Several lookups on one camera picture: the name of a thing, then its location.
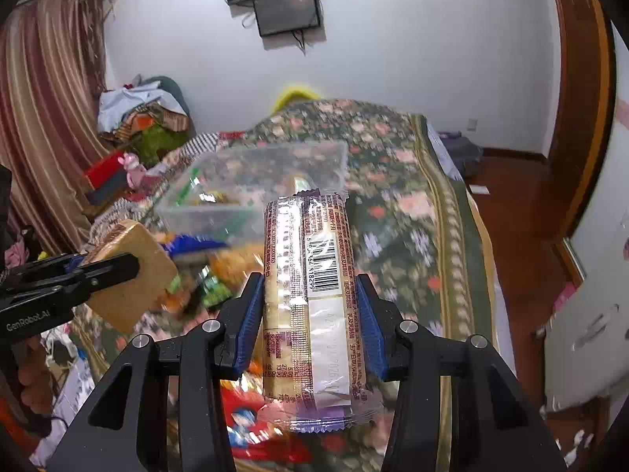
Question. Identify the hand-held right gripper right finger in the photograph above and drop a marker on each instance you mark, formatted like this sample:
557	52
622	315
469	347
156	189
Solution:
374	334

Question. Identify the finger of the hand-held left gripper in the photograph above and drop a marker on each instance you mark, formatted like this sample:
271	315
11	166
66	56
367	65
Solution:
110	269
69	263

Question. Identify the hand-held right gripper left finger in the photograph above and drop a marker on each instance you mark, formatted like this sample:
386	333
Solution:
248	324

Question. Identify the tan square snack packet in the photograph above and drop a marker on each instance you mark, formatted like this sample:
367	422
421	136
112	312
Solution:
142	260

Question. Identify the purple and white biscuit packet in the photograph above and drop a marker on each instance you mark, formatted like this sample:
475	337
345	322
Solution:
314	275

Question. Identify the clear plastic container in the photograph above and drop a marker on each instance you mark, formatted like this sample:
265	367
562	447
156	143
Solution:
255	177

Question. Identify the pile of colourful snack packets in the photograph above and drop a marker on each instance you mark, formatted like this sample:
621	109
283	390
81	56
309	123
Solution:
223	263

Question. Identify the red box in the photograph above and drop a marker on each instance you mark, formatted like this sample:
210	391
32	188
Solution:
103	172

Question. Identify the pink plush toy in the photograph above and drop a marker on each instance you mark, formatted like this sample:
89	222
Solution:
131	167

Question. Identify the green snack packet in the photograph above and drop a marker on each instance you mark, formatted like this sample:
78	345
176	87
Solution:
187	186

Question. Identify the floral blanket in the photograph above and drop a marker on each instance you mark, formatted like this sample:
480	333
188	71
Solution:
408	216

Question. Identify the striped cloth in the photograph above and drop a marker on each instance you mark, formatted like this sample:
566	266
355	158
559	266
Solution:
196	147

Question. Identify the striped brown curtain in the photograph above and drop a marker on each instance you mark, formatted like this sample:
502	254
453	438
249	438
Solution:
44	108

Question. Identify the pile of clothes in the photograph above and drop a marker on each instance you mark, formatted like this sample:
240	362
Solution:
140	113

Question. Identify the white paper sheet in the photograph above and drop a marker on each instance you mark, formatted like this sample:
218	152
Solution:
479	190

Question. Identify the purple bag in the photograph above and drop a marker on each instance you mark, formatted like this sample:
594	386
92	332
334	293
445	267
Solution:
459	152

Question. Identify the yellow plastic object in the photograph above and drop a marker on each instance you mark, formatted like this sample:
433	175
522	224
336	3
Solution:
295	96

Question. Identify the white door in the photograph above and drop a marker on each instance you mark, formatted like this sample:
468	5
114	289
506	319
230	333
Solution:
599	255

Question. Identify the white wall socket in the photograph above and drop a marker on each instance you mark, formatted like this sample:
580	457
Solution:
472	124

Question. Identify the wooden door frame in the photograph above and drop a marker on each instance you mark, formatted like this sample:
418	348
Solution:
580	108

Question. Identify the black wall box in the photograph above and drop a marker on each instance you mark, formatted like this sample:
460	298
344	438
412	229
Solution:
287	10

